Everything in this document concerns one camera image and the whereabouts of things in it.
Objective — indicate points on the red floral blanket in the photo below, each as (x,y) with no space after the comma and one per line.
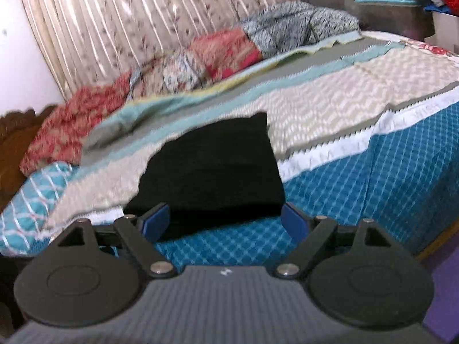
(61,135)

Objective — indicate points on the black pants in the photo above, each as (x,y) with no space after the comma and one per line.
(219,175)

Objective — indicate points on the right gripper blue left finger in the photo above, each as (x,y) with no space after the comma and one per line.
(139,236)

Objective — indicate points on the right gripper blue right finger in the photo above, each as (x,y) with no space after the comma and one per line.
(313,237)

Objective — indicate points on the teal lattice pillow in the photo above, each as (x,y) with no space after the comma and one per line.
(24,218)

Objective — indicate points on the brown wooden headboard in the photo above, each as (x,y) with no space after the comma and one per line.
(17,130)

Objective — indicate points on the beige floral curtain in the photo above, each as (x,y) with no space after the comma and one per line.
(91,42)

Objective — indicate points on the patterned blue white bedsheet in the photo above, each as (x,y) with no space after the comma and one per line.
(365,127)

